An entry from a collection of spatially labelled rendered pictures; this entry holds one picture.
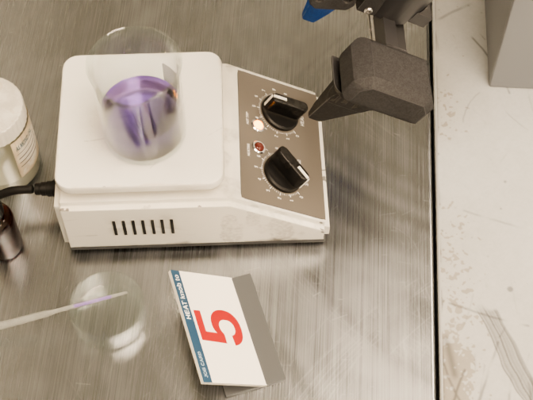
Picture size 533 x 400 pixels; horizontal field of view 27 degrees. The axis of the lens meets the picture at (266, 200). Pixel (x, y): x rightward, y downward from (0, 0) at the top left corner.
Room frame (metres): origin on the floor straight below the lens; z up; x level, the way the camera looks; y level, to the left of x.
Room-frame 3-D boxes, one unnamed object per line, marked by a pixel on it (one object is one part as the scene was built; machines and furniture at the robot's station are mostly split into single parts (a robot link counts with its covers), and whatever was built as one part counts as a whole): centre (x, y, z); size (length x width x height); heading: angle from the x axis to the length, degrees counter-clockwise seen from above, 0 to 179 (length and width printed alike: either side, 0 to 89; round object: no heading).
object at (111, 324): (0.36, 0.12, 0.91); 0.06 x 0.06 x 0.02
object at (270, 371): (0.34, 0.03, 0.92); 0.09 x 0.06 x 0.04; 17
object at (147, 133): (0.46, 0.09, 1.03); 0.07 x 0.06 x 0.08; 177
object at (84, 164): (0.48, 0.09, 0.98); 0.12 x 0.12 x 0.01; 2
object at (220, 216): (0.48, 0.07, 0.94); 0.22 x 0.13 x 0.08; 92
